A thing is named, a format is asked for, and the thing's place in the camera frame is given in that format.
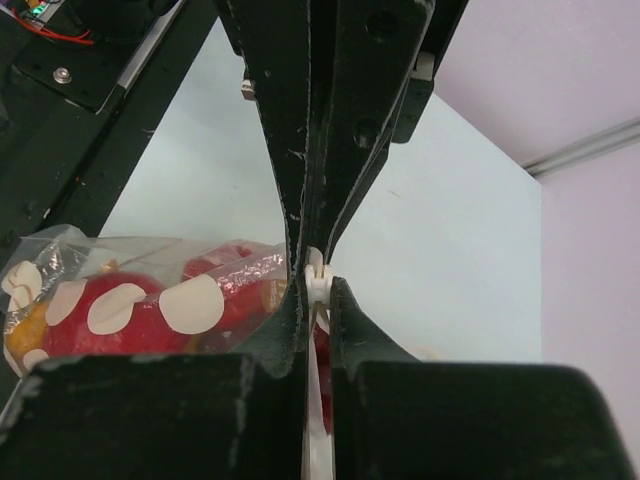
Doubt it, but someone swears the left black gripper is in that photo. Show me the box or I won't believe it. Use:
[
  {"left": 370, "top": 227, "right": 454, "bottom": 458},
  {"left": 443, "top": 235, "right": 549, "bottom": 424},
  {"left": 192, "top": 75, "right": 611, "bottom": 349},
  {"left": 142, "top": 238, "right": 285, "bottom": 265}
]
[{"left": 215, "top": 0, "right": 469, "bottom": 270}]

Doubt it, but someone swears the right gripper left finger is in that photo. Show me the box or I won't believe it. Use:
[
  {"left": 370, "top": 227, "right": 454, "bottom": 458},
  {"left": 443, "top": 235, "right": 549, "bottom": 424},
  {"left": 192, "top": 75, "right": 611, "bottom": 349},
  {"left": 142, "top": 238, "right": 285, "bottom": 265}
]
[{"left": 1, "top": 279, "right": 306, "bottom": 479}]

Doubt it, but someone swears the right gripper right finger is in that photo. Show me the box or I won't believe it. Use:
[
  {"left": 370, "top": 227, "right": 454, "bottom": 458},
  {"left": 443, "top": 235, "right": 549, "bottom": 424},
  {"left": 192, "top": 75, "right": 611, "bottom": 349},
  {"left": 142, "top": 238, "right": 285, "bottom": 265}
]
[{"left": 330, "top": 278, "right": 625, "bottom": 479}]

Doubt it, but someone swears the clear zip top bag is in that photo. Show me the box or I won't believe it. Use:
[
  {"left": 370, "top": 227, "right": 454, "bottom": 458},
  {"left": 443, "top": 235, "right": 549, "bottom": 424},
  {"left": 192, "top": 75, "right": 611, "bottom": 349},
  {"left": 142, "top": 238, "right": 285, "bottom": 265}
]
[{"left": 1, "top": 225, "right": 334, "bottom": 479}]

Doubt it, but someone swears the red bell pepper toy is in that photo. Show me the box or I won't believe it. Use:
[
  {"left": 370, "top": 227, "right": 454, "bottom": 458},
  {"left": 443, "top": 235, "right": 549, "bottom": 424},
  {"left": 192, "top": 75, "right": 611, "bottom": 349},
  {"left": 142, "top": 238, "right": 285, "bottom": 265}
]
[{"left": 182, "top": 240, "right": 288, "bottom": 332}]

